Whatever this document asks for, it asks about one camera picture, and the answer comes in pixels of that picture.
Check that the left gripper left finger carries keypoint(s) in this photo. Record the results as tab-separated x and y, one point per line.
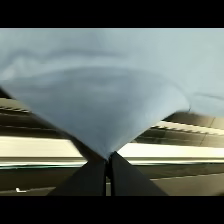
90	181

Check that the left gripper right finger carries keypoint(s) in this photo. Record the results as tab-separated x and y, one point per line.
128	180

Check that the blue garment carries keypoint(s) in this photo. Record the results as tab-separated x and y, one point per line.
110	100

